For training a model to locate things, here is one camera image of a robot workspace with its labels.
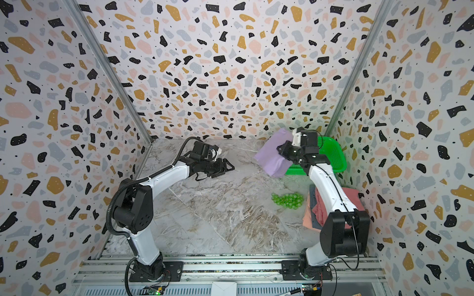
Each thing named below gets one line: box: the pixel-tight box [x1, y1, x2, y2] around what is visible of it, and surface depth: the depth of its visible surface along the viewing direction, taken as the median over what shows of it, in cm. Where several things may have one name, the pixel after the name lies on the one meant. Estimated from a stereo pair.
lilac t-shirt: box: [253, 127, 294, 179], surface depth 83 cm
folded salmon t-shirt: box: [302, 193, 322, 233], surface depth 88 cm
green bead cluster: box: [270, 192, 305, 210], surface depth 92 cm
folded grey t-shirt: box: [309, 183, 322, 230], surface depth 87 cm
